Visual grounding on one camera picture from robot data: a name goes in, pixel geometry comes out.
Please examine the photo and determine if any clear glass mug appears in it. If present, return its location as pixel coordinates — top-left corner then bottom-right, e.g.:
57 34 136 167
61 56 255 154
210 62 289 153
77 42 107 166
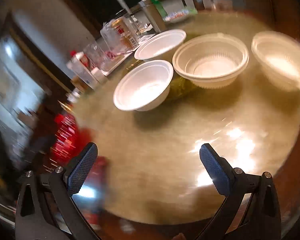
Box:
83 41 111 72

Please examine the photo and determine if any white foam bowl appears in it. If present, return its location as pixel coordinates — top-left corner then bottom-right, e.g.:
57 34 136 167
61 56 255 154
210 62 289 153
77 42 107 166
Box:
134 29 187 63
113 60 173 112

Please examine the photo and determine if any white bottle red cap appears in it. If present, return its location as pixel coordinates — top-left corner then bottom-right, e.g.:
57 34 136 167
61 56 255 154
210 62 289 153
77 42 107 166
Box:
66 51 98 89

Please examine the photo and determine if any red scalloped plate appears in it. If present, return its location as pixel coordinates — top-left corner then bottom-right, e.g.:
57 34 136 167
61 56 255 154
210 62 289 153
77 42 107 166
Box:
43 112 93 172

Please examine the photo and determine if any beige plastic bowl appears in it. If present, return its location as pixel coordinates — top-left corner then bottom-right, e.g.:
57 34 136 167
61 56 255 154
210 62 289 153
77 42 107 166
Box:
251 31 300 92
172 33 249 89

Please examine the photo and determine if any patterned food dish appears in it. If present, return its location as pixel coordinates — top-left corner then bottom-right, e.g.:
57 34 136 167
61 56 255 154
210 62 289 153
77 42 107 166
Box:
163 8 198 24

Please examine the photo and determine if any white paper sheet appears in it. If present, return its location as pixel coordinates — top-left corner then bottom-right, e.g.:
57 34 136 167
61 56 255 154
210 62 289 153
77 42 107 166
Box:
100 34 154 76

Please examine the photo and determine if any steel thermos flask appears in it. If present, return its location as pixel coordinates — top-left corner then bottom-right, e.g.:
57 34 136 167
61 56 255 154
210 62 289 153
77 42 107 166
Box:
139 0 167 33

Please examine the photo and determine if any liquor bottle in bag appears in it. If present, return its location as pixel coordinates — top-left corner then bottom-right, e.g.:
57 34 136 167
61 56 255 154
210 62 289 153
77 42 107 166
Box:
100 17 139 55

